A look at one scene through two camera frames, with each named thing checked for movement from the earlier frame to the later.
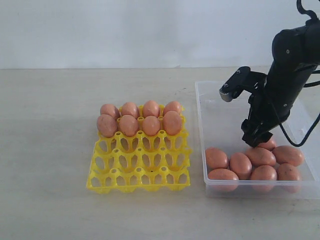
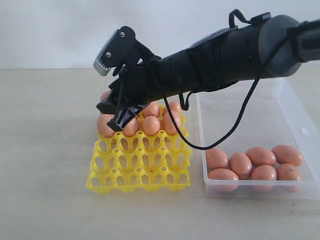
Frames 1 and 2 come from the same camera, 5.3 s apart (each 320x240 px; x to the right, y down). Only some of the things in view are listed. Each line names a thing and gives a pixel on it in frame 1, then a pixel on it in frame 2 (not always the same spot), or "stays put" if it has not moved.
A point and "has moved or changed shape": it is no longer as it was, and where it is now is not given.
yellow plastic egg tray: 122,164 stays put
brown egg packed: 150,108 stays put
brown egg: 107,126 stays put
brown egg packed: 111,110 has moved or changed shape
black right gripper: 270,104 → 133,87
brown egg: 151,125 stays put
